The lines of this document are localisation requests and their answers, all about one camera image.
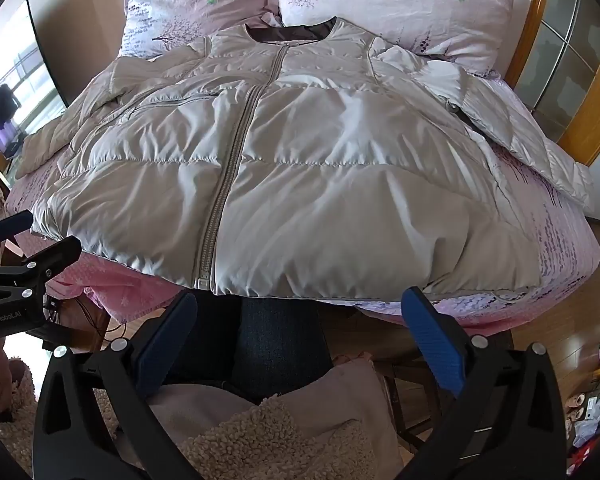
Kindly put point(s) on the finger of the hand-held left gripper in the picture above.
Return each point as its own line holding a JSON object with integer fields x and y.
{"x": 10, "y": 226}
{"x": 55, "y": 255}

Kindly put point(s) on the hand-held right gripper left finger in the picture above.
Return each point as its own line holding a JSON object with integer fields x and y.
{"x": 166, "y": 340}

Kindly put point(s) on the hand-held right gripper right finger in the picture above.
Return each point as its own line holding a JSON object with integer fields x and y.
{"x": 432, "y": 340}

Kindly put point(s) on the beige puffer jacket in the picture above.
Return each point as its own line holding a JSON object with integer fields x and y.
{"x": 330, "y": 180}

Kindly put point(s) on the person's legs in jeans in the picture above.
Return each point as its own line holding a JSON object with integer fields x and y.
{"x": 280, "y": 345}

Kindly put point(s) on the black flat television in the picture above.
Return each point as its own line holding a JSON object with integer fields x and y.
{"x": 15, "y": 95}

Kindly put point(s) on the pink floral bed sheet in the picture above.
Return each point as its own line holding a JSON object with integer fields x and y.
{"x": 555, "y": 260}

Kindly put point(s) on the pink fleece garment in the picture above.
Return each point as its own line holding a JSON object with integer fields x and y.
{"x": 290, "y": 430}

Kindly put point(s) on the pink slippers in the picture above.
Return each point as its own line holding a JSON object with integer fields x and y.
{"x": 580, "y": 404}

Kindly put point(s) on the pink floral pillow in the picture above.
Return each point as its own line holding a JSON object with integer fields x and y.
{"x": 405, "y": 5}
{"x": 180, "y": 5}

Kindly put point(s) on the wooden headboard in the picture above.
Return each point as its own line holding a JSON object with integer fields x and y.
{"x": 535, "y": 25}

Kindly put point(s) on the glass panel door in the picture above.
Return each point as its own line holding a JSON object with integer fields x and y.
{"x": 565, "y": 35}

